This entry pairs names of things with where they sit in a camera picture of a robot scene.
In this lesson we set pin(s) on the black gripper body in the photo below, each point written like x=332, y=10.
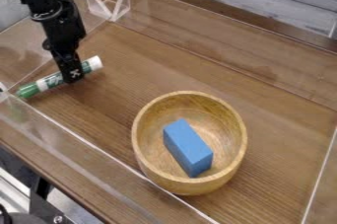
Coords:
x=64, y=28

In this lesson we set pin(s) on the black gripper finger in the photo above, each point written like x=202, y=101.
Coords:
x=70, y=67

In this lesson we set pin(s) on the green Expo marker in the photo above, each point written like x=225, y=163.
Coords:
x=54, y=80

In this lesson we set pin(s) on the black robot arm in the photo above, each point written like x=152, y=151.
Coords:
x=40, y=6

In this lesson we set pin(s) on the brown wooden bowl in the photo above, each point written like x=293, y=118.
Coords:
x=219, y=125

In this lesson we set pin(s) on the blue rectangular block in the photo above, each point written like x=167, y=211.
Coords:
x=188, y=148

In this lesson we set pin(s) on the clear acrylic tray walls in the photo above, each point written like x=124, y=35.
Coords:
x=163, y=46

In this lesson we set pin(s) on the black metal table bracket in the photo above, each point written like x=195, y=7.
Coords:
x=40, y=207

